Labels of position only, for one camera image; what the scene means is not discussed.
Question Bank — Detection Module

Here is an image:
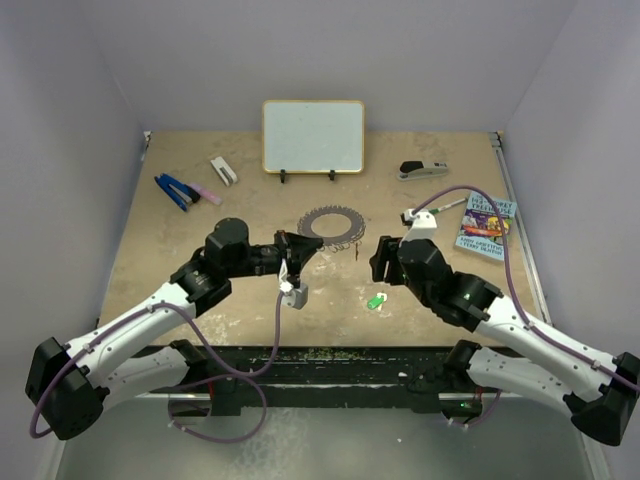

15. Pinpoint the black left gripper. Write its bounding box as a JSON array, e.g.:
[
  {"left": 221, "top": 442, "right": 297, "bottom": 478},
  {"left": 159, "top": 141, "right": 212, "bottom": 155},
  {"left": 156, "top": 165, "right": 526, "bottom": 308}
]
[{"left": 225, "top": 229, "right": 322, "bottom": 280}]

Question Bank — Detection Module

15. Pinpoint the large metal key ring disc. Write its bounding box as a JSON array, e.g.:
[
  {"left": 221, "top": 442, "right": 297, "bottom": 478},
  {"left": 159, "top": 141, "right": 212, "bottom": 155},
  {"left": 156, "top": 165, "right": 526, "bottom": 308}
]
[{"left": 297, "top": 205, "right": 366, "bottom": 253}]

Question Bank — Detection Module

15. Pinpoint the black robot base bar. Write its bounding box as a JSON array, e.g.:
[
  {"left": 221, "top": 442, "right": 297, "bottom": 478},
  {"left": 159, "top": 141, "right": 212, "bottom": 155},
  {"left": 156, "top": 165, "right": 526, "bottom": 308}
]
[{"left": 147, "top": 344, "right": 501, "bottom": 418}]

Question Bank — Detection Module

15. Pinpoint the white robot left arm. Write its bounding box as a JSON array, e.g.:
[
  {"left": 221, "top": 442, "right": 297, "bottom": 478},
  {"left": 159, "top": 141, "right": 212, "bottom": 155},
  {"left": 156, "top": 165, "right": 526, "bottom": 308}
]
[{"left": 25, "top": 218, "right": 324, "bottom": 440}]

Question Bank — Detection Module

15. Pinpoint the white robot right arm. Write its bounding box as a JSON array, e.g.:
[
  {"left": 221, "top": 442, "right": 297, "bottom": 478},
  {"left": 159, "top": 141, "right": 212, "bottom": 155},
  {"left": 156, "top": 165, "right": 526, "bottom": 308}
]
[{"left": 369, "top": 236, "right": 639, "bottom": 446}]

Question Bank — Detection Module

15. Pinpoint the green capped marker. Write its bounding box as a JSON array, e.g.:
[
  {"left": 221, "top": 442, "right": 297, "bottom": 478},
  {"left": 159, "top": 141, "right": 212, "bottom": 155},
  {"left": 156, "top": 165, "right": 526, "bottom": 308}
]
[{"left": 429, "top": 197, "right": 468, "bottom": 215}]

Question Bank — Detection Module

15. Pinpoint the black grey stapler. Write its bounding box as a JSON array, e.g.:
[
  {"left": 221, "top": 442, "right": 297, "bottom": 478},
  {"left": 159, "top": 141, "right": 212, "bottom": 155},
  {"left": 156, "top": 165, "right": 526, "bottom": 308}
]
[{"left": 396, "top": 160, "right": 449, "bottom": 181}]

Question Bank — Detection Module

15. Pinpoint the blue treehouse book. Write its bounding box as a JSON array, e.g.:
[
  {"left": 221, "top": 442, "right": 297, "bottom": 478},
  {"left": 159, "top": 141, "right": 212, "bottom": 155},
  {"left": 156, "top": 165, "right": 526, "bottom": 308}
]
[{"left": 455, "top": 191, "right": 517, "bottom": 261}]

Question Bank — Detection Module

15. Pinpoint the white staple remover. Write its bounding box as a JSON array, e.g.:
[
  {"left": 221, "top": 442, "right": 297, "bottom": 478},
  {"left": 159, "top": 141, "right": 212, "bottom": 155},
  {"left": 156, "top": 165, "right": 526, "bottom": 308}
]
[{"left": 210, "top": 156, "right": 238, "bottom": 187}]

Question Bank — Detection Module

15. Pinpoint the pink eraser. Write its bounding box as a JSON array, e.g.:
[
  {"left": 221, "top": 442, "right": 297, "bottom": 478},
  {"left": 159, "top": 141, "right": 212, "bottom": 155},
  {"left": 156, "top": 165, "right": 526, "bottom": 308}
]
[{"left": 191, "top": 184, "right": 223, "bottom": 205}]

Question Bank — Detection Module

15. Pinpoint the small whiteboard on stand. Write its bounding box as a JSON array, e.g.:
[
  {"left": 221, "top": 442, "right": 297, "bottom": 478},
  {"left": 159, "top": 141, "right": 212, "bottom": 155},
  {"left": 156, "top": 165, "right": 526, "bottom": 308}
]
[{"left": 262, "top": 100, "right": 366, "bottom": 181}]

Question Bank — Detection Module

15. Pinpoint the blue stapler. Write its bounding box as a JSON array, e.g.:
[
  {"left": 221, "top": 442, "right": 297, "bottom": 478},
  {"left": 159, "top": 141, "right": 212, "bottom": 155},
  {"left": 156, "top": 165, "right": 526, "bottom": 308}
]
[{"left": 154, "top": 173, "right": 201, "bottom": 212}]

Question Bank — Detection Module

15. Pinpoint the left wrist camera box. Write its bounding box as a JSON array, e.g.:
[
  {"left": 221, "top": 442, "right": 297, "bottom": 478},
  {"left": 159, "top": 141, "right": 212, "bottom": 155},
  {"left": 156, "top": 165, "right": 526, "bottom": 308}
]
[{"left": 279, "top": 281, "right": 309, "bottom": 310}]

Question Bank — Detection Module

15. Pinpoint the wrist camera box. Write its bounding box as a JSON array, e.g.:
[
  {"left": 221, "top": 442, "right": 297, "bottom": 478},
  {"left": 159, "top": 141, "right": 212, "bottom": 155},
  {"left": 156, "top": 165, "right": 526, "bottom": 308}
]
[
  {"left": 279, "top": 281, "right": 309, "bottom": 310},
  {"left": 401, "top": 209, "right": 437, "bottom": 242}
]

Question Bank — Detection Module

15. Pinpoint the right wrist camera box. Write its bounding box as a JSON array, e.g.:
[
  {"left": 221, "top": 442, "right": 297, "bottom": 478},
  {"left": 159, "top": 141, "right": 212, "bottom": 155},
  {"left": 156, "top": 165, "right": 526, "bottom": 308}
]
[{"left": 401, "top": 209, "right": 437, "bottom": 242}]

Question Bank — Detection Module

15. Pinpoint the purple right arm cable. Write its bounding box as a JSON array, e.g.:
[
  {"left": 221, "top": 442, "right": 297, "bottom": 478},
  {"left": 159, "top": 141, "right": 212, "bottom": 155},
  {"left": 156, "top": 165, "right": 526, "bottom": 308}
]
[{"left": 402, "top": 185, "right": 640, "bottom": 431}]

